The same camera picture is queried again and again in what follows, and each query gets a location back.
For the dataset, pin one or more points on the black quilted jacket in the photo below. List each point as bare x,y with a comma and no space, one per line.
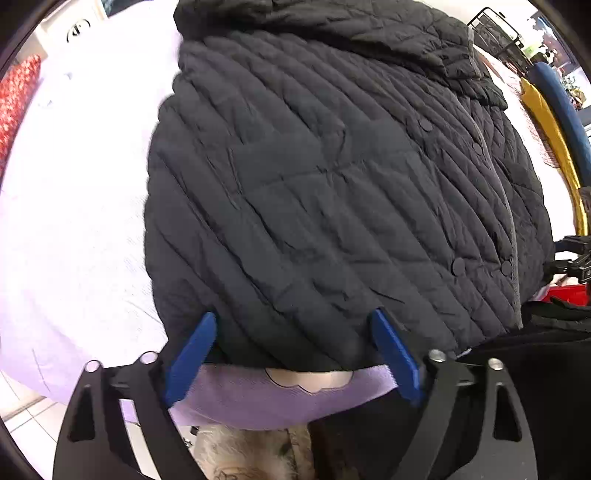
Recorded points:
323,184

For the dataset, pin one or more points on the navy blue cushion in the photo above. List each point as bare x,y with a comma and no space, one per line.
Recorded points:
558,106

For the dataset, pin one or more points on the black metal rack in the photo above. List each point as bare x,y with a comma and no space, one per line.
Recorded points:
496,27

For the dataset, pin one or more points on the striped pink grey cloth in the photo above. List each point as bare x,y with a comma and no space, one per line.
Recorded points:
538,138

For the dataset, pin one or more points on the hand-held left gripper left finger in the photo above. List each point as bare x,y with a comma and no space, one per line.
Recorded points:
194,360

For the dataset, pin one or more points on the red floral pillow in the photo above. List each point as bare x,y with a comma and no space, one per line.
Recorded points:
16,92

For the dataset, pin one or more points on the black garment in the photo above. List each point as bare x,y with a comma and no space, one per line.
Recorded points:
554,369

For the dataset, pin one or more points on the beige machine with round logo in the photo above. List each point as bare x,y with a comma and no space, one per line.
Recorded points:
83,27

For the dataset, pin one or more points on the red box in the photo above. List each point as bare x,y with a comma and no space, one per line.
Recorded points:
572,293

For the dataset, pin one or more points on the cream fur trim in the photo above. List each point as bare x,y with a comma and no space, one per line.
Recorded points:
240,452

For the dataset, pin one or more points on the yellow cushion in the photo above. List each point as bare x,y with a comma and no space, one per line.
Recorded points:
549,134

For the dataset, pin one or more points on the pale pink sheet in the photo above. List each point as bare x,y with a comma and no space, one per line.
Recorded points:
561,217

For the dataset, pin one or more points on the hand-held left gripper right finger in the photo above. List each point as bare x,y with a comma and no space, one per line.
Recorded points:
397,355

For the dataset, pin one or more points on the purple floral bed sheet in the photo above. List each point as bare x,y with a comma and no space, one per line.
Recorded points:
69,230

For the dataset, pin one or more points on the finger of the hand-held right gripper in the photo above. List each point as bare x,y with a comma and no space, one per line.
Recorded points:
577,270
570,244

